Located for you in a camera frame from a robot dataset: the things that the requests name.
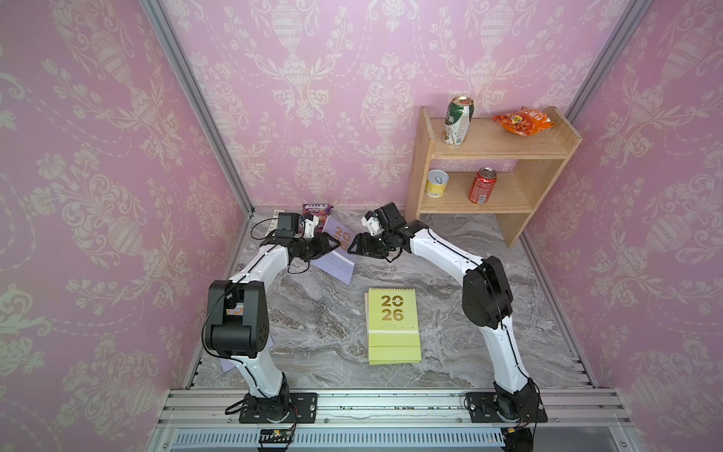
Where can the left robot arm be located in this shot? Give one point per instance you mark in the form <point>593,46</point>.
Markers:
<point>237,325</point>

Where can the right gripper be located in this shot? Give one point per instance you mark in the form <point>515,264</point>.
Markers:
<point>364,240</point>

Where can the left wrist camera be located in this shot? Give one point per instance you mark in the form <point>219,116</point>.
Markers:
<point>310,224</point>

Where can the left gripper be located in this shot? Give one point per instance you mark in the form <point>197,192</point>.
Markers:
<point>328,236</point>

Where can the green drink can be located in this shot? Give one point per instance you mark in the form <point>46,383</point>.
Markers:
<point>459,114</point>

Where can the green white gum box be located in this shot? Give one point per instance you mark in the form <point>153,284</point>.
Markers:
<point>273,223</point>

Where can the red soda can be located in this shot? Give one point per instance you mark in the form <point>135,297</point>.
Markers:
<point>483,185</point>

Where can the purple calendar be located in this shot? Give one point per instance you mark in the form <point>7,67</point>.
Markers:
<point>227,364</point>
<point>338,263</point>

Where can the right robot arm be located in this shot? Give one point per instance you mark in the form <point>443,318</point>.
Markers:
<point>486,301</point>

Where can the aluminium front rail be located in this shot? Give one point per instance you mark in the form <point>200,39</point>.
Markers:
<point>580,419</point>

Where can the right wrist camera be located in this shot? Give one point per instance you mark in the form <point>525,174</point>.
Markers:
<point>371,223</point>

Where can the yellow tin can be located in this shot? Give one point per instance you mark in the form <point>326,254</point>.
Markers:
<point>437,181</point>

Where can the purple candy bag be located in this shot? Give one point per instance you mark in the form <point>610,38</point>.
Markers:
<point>320,211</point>

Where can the green calendar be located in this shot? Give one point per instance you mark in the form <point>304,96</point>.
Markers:
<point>392,326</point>
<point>366,316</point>

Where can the small circuit board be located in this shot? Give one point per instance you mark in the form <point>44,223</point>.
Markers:
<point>276,436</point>

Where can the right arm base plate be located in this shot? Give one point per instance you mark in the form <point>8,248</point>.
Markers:
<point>490,407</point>

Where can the orange snack bag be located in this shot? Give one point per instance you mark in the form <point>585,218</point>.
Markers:
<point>525,122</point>

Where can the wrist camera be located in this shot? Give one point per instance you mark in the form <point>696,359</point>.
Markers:
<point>310,224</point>
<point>371,223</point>

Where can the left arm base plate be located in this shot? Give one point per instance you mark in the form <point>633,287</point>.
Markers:
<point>300,408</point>

